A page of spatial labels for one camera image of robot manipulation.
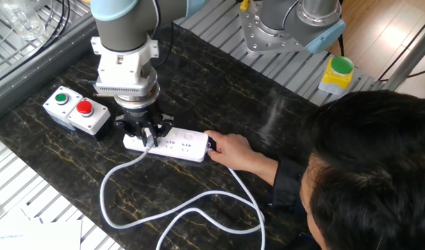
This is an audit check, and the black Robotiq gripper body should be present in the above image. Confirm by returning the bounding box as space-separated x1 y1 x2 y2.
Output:
121 103 161 126

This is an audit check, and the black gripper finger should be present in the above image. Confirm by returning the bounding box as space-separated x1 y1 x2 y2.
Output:
114 116 149 140
151 112 174 147

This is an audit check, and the white power cord with plug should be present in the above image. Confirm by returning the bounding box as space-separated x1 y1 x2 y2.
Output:
99 135 267 250

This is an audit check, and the white power strip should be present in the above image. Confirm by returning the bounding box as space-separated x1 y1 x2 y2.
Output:
122 126 210 163

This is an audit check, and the person's right forearm dark sleeve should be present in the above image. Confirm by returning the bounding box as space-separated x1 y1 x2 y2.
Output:
256 158 307 209

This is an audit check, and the person's right hand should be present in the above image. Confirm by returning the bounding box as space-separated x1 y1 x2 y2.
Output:
203 130 265 174

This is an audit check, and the white box with red button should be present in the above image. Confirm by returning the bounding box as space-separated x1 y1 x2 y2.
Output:
66 97 112 140

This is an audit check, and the black marble slab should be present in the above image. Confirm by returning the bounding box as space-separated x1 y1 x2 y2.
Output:
0 24 324 250

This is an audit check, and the white box with green button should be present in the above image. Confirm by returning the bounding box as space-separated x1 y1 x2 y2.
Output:
42 85 84 131

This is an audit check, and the large white paper sheet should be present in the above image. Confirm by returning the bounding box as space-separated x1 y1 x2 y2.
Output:
0 219 83 250

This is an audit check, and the clear plastic container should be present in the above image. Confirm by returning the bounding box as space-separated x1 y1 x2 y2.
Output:
0 0 47 41

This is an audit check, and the yellow box with green button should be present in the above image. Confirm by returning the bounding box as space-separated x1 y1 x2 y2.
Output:
318 56 355 97

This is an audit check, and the person's head black hair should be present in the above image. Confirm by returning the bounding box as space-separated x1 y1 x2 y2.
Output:
299 90 425 250

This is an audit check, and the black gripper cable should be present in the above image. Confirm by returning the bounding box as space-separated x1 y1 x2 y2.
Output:
151 0 176 69

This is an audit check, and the grey table edge rail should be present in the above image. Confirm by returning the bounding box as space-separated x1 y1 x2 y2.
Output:
0 13 97 122

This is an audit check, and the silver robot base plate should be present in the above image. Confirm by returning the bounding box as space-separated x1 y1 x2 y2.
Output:
238 0 306 56

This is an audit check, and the black floor cable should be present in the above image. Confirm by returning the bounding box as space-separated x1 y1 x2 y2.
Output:
377 13 425 83

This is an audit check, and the aluminium frame post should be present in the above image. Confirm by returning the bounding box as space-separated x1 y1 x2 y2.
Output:
384 20 425 93

